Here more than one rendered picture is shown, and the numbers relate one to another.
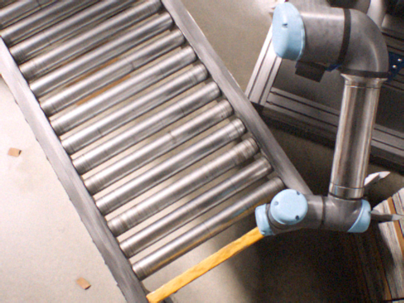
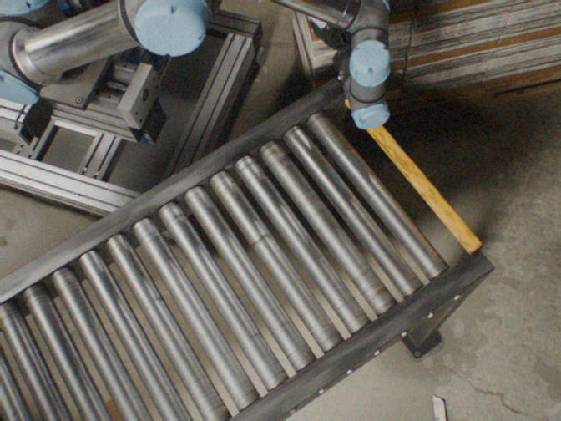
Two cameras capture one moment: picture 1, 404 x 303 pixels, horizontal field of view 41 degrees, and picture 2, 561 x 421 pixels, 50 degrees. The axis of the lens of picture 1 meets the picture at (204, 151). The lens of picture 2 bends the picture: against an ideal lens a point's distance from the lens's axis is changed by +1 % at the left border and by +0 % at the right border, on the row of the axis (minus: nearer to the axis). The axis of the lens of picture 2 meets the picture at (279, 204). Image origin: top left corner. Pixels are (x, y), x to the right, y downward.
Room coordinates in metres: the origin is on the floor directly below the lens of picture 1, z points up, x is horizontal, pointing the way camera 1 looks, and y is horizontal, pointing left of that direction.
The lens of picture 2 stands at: (0.35, 0.49, 1.98)
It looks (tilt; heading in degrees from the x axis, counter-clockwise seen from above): 67 degrees down; 281
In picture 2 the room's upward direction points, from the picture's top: 11 degrees counter-clockwise
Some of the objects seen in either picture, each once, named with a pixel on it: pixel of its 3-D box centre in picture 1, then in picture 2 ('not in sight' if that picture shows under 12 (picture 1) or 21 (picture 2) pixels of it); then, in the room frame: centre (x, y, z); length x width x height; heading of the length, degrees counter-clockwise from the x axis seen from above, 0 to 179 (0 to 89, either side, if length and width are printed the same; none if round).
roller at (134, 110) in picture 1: (136, 108); (220, 291); (0.56, 0.19, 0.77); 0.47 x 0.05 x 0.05; 123
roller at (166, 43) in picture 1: (113, 72); (165, 327); (0.67, 0.27, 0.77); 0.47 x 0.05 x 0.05; 123
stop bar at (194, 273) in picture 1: (223, 255); (410, 169); (0.16, -0.06, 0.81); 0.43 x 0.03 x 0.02; 123
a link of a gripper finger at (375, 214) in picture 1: (386, 215); not in sight; (0.26, -0.45, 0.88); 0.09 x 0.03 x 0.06; 77
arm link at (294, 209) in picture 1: (294, 209); (369, 64); (0.25, -0.21, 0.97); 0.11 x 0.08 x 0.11; 86
